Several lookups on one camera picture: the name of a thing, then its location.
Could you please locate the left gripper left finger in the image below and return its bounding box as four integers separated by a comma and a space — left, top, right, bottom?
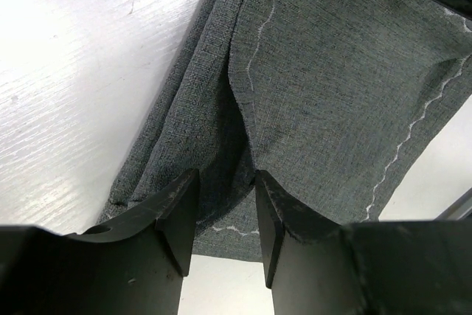
1, 170, 200, 314

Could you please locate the grey cloth napkin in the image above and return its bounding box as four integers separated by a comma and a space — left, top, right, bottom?
100, 0, 471, 262

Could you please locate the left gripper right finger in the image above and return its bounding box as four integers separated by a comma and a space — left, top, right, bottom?
255, 170, 471, 314

